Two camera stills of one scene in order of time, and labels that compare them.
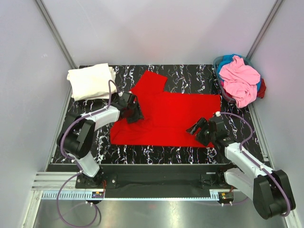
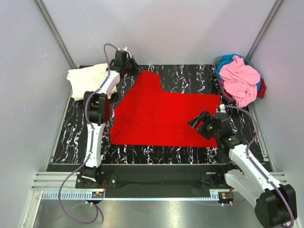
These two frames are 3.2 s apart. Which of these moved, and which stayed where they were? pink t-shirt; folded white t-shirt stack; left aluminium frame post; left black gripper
Moved: left black gripper
Stayed: pink t-shirt; left aluminium frame post; folded white t-shirt stack
